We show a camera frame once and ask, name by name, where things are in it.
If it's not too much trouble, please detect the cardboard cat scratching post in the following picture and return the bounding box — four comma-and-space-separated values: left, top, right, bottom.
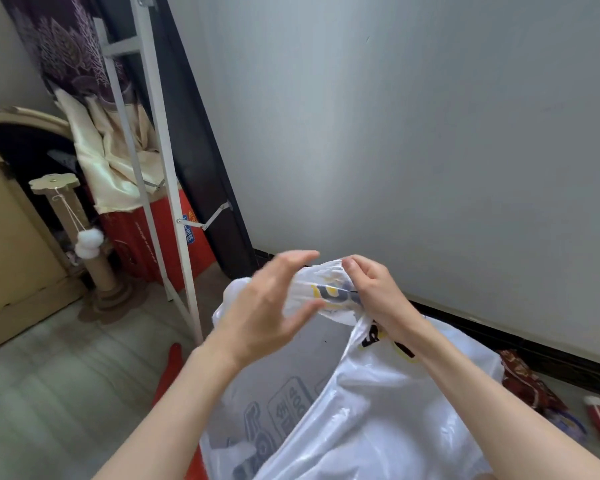
29, 173, 149, 325

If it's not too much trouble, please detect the person's left hand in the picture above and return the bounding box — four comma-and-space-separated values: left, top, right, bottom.
207, 249, 326, 373

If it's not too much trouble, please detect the black leaning board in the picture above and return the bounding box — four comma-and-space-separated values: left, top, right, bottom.
92, 0, 259, 279

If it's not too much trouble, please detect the person's left forearm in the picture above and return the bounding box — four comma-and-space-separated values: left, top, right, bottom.
92, 342, 241, 480

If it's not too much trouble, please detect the beige wooden cabinet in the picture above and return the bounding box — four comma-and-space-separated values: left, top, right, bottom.
0, 105, 89, 358

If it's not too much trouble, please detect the red snack bag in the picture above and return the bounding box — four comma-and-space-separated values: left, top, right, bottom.
497, 349, 569, 413

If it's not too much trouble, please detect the white metal folding stand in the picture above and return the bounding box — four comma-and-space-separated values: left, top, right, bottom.
93, 0, 233, 345

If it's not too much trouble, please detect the red plastic bag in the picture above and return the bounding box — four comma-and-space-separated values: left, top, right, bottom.
151, 343, 209, 480

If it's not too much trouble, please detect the person's right hand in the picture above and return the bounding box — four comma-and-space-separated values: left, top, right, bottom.
341, 254, 426, 345

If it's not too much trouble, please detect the red cardboard box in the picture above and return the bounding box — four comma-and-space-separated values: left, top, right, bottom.
97, 187, 217, 293

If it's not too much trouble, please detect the person's right forearm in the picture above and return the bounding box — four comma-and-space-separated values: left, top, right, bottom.
397, 317, 600, 480

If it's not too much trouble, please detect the white printed plastic bag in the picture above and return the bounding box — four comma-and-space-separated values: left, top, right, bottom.
199, 259, 505, 480

